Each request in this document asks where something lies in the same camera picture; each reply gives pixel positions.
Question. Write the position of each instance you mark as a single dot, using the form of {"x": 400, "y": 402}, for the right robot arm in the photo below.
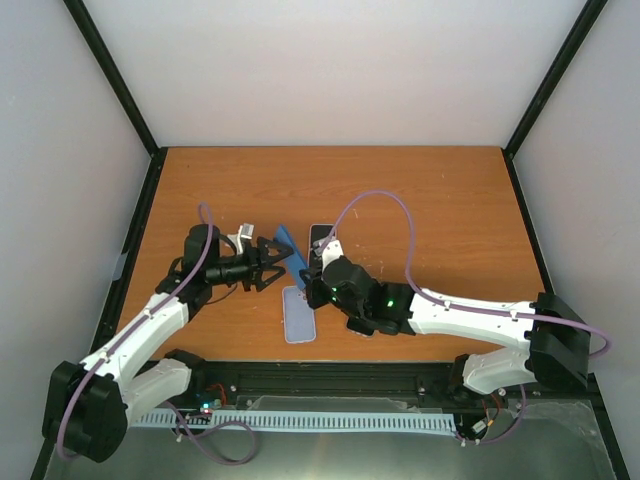
{"x": 543, "y": 341}

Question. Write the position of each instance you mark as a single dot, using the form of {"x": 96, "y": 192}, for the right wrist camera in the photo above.
{"x": 330, "y": 251}

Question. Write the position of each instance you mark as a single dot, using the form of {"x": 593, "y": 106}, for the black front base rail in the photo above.
{"x": 423, "y": 385}

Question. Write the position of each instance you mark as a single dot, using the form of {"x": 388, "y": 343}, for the light blue cable duct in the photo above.
{"x": 327, "y": 422}

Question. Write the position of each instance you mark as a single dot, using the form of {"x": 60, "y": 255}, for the beige silicone phone case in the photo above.
{"x": 316, "y": 240}

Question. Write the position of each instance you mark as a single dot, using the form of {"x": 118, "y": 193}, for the blue smartphone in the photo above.
{"x": 295, "y": 262}

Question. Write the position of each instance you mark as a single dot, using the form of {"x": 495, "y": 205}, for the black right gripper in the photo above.
{"x": 315, "y": 299}

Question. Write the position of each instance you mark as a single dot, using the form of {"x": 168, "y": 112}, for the black left frame post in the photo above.
{"x": 100, "y": 51}

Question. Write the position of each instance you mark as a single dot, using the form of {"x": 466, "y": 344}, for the lilac phone case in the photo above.
{"x": 298, "y": 317}

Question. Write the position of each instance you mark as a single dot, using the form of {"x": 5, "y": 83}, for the black frame post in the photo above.
{"x": 570, "y": 46}
{"x": 100, "y": 51}

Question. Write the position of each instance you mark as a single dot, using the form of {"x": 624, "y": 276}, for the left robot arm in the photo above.
{"x": 91, "y": 404}

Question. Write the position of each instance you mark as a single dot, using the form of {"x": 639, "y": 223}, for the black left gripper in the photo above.
{"x": 255, "y": 269}

